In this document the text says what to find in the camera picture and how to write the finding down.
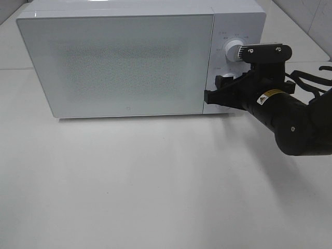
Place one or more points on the white microwave knob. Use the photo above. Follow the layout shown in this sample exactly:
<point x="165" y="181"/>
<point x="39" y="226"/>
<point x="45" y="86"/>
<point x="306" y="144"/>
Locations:
<point x="229" y="75"/>
<point x="232" y="49"/>

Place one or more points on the white microwave oven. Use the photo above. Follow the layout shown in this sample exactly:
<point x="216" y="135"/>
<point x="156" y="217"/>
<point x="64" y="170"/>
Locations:
<point x="231" y="19"/>

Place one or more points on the white microwave door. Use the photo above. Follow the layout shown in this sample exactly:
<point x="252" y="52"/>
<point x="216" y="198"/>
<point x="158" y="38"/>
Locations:
<point x="120" y="66"/>

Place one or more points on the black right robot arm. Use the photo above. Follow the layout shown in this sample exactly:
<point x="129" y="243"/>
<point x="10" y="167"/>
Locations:
<point x="298" y="114"/>

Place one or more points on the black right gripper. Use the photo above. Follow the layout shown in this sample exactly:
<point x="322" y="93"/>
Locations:
<point x="260" y="91"/>

